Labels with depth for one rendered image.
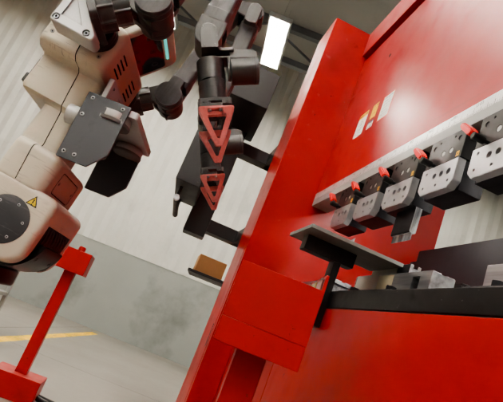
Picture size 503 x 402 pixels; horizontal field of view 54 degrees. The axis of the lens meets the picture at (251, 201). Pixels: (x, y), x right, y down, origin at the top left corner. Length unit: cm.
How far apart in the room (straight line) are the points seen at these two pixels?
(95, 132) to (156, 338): 727
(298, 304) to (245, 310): 10
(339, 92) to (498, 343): 188
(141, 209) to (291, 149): 640
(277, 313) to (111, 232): 767
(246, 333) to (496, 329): 40
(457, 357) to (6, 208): 88
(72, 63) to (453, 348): 97
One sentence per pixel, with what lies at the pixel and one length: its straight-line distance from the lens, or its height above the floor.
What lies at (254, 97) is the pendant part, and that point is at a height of 178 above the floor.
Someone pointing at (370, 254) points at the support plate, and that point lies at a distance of 130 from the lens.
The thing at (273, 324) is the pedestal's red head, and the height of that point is 72.
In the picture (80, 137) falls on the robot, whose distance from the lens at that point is 112.
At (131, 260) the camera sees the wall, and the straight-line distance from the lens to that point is 840.
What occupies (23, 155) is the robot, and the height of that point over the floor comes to 86.
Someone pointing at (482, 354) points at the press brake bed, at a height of 78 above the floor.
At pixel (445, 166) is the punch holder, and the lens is 130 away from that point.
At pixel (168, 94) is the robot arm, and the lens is 146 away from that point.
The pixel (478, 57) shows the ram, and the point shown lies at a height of 157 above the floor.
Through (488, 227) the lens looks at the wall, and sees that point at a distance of 978.
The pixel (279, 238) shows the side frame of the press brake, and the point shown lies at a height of 114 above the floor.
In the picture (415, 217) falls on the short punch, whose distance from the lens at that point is 141.
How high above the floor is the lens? 67
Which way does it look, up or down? 15 degrees up
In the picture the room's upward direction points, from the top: 22 degrees clockwise
